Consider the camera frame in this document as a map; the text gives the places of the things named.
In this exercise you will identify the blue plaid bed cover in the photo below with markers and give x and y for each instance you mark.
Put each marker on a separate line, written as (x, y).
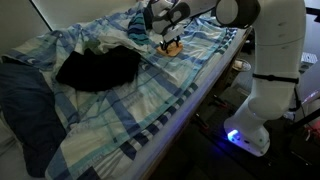
(140, 100)

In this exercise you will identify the light slipper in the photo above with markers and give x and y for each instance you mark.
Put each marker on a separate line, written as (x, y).
(242, 65)

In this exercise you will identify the white mattress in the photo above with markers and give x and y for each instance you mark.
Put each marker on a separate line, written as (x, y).
(186, 106)

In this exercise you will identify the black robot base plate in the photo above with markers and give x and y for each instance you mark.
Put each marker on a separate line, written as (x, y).
(293, 150)

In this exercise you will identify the teal navy striped cloth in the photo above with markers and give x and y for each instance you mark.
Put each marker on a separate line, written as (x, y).
(137, 31)

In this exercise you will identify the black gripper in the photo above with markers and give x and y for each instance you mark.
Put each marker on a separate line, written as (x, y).
(172, 40)

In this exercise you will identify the black folded garment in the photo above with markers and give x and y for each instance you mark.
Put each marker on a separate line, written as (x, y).
(149, 15)

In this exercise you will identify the dark denim trousers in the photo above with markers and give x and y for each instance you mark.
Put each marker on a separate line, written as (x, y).
(100, 68)

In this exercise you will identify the dark blue blanket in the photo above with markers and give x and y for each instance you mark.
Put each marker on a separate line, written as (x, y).
(30, 116)

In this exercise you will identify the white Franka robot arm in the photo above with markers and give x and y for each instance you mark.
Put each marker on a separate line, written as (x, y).
(273, 66)

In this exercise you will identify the white crumpled cloth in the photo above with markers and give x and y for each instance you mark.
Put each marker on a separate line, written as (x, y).
(115, 41)

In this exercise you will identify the green cloth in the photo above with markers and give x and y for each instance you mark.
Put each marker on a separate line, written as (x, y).
(92, 46)

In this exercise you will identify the black stand leg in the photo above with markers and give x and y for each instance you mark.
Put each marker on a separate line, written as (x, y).
(308, 120)

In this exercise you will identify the yellow towel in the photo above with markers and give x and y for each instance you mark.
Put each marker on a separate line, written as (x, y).
(171, 50)

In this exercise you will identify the white box device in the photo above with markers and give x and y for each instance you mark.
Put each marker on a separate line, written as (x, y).
(309, 57)

